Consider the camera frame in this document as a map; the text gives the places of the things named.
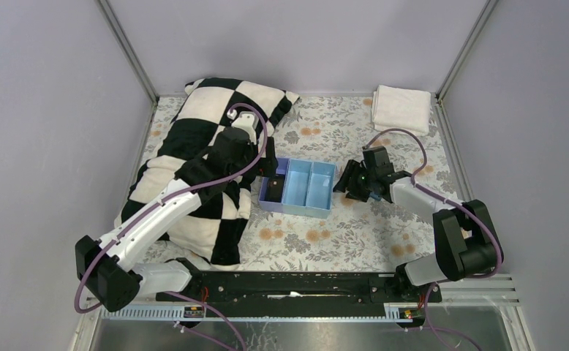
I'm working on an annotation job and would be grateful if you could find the teal card holder wallet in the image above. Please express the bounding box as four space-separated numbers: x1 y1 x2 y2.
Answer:
369 192 383 201

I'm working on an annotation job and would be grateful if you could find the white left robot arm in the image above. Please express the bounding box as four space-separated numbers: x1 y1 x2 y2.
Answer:
74 127 277 314

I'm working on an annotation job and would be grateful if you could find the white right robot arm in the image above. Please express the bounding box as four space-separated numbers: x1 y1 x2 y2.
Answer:
333 147 504 297

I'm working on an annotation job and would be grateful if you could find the black small device in tray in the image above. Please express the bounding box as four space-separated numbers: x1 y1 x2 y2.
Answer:
265 174 285 203

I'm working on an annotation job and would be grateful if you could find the blue three-compartment tray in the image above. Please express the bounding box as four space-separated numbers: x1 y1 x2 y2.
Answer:
258 157 336 219

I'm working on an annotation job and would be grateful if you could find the floral patterned table cloth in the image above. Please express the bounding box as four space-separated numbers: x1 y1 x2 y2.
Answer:
115 92 456 271

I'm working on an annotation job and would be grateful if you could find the folded white towel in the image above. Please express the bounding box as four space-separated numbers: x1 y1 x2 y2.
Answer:
372 85 432 137

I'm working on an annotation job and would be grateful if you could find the black white checkered pillow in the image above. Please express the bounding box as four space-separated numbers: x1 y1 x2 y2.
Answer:
114 78 299 271

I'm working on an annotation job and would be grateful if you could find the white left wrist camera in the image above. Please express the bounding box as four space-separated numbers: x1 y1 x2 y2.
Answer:
227 110 259 144

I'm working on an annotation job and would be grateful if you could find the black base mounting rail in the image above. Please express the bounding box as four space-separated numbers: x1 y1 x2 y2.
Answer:
178 258 442 319

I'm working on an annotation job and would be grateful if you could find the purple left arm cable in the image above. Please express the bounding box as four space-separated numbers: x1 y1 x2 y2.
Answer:
73 102 269 315

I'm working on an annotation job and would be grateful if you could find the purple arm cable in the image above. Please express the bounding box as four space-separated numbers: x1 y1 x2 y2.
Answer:
73 102 269 315
364 127 503 351

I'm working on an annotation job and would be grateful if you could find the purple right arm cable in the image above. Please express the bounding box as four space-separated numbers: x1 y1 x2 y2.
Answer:
364 127 503 351

